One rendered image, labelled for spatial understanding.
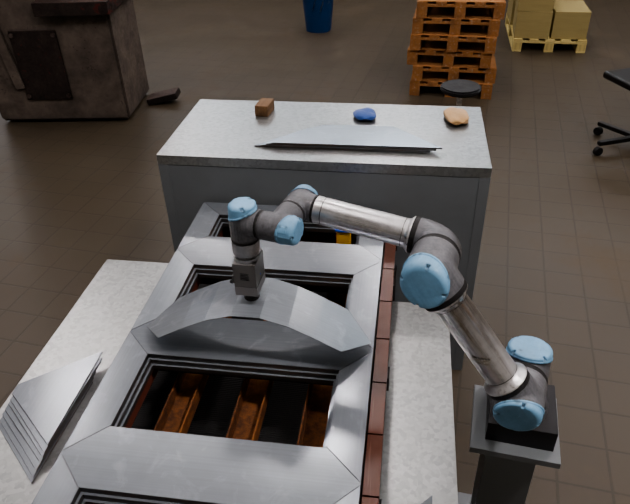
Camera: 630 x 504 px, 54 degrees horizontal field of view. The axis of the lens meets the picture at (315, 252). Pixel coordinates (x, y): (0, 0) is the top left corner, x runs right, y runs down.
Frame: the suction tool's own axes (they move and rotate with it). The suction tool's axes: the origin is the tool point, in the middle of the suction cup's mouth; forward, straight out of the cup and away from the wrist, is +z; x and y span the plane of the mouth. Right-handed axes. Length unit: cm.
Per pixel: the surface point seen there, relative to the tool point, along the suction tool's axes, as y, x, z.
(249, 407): 10.0, -1.3, 33.8
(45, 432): 36, -50, 23
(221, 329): -3.1, -12.1, 15.6
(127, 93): -347, -216, 77
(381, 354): -3.9, 36.6, 19.5
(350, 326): -3.8, 27.4, 9.7
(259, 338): -1.1, 0.4, 15.7
